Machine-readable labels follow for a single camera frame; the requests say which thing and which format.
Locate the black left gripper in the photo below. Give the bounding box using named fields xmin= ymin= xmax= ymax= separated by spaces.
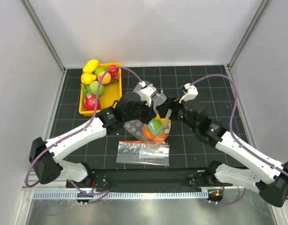
xmin=124 ymin=97 xmax=156 ymax=125

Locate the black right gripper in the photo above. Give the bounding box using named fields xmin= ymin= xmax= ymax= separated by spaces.
xmin=155 ymin=96 xmax=197 ymax=133

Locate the blue zipper clear bag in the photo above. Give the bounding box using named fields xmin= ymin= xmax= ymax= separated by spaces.
xmin=141 ymin=89 xmax=172 ymax=149

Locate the bumpy green lime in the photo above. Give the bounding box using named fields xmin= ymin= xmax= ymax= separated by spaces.
xmin=148 ymin=119 xmax=162 ymax=134

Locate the large orange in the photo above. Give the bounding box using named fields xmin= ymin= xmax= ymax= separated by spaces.
xmin=142 ymin=125 xmax=155 ymax=139

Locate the small orange tangerine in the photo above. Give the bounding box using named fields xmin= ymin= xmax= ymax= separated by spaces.
xmin=153 ymin=132 xmax=169 ymax=143

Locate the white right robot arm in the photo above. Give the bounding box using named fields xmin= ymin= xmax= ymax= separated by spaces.
xmin=156 ymin=98 xmax=288 ymax=207

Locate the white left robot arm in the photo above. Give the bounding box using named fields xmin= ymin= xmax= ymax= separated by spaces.
xmin=30 ymin=92 xmax=157 ymax=188

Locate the pink zipper dotted bag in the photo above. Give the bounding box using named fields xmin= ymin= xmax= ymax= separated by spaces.
xmin=123 ymin=81 xmax=149 ymax=141

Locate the red zipper clear bag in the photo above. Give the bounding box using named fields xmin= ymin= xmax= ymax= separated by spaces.
xmin=116 ymin=141 xmax=170 ymax=166

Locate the yellow plastic fruit tray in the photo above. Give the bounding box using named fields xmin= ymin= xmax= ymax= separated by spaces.
xmin=79 ymin=62 xmax=122 ymax=116

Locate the peach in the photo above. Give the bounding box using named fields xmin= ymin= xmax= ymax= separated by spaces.
xmin=97 ymin=71 xmax=111 ymax=85

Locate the red pomegranate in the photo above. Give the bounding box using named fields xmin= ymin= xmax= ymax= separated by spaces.
xmin=108 ymin=65 xmax=119 ymax=74

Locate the pink dragon fruit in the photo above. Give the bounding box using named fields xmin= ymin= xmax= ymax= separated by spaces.
xmin=82 ymin=88 xmax=96 ymax=111

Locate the green cabbage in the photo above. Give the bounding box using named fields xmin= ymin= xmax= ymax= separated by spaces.
xmin=88 ymin=81 xmax=104 ymax=97

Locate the green apple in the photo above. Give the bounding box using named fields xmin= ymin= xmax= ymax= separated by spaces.
xmin=94 ymin=67 xmax=106 ymax=76

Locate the yellow starfruit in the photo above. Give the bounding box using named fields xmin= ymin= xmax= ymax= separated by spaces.
xmin=81 ymin=73 xmax=96 ymax=85

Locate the yellow mango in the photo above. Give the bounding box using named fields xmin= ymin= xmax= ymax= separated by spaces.
xmin=82 ymin=59 xmax=99 ymax=74

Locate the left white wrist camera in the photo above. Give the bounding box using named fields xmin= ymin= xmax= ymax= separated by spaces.
xmin=137 ymin=81 xmax=157 ymax=106

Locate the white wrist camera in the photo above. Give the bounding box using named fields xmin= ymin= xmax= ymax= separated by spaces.
xmin=179 ymin=83 xmax=198 ymax=103
xmin=137 ymin=81 xmax=157 ymax=106

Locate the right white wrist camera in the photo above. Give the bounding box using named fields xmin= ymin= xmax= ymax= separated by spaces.
xmin=179 ymin=83 xmax=198 ymax=103

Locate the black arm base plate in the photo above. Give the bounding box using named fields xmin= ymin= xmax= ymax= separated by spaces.
xmin=66 ymin=167 xmax=233 ymax=192

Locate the perforated metal rail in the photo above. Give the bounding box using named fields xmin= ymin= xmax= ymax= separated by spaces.
xmin=32 ymin=189 xmax=208 ymax=200

